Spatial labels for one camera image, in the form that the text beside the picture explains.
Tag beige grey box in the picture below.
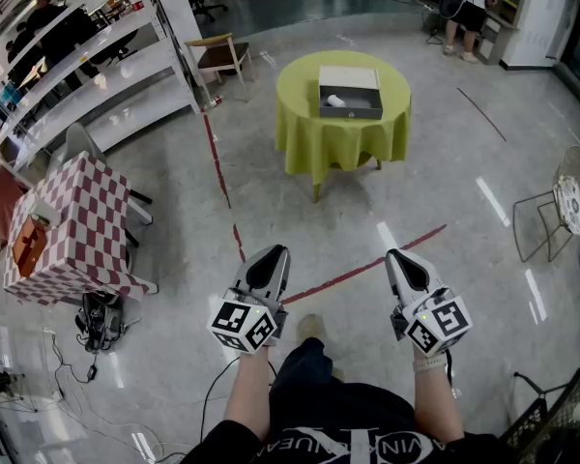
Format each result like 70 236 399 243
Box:
317 65 385 122

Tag white cubby cabinet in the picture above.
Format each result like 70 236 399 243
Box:
477 0 527 67

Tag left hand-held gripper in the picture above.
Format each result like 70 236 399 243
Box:
206 245 292 356

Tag person's right forearm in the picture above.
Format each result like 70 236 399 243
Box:
412 355 466 447

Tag black floor cable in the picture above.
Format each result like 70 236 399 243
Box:
199 355 278 444

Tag round table with green cloth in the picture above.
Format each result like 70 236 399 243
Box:
274 49 413 204

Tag metal wire chair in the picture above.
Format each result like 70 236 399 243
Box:
511 144 580 265

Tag orange box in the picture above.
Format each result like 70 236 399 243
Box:
11 217 50 280

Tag patterned round seat cushion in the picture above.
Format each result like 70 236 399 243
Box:
551 173 580 237

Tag red white checkered table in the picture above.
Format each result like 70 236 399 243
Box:
2 151 159 307

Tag person's left forearm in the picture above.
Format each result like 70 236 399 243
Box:
221 345 273 443

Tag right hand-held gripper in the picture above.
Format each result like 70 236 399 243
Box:
385 248 475 359

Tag white metal shelf rack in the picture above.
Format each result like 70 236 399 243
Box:
0 0 202 186

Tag small white device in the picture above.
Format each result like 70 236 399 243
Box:
28 197 62 227

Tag grey plastic chair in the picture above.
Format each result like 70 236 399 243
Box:
46 122 155 249

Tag person's black shorts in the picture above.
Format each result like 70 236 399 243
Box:
268 336 417 442

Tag orange cloth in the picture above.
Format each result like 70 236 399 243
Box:
0 165 29 247

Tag wooden chair with dark seat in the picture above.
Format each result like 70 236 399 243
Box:
183 31 253 103

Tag person's tan shoe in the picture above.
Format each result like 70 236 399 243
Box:
296 313 329 343

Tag person's black printed shirt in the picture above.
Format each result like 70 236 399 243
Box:
179 416 516 464

